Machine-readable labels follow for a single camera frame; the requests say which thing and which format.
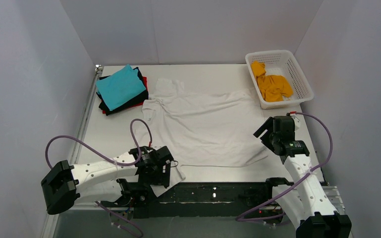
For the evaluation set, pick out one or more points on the yellow t-shirt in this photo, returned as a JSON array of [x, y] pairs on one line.
[[273, 88]]

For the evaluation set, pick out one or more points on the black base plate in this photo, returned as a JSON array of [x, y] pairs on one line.
[[210, 199]]

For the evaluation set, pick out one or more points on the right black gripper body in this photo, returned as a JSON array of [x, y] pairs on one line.
[[264, 128]]

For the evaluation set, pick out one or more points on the white plastic basket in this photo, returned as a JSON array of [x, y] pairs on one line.
[[284, 63]]

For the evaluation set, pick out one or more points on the folded black t-shirt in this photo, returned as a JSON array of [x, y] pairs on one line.
[[124, 89]]

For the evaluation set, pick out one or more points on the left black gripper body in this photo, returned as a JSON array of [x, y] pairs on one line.
[[163, 171]]

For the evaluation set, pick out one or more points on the folded cyan t-shirt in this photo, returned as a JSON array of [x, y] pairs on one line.
[[120, 87]]

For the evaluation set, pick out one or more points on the folded red t-shirt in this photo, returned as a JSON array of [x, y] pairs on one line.
[[134, 102]]

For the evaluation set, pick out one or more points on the white t-shirt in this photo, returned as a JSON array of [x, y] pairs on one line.
[[205, 130]]

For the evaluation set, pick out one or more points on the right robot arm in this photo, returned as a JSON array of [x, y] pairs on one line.
[[307, 205]]

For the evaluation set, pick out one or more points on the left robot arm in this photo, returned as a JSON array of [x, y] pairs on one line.
[[125, 178]]

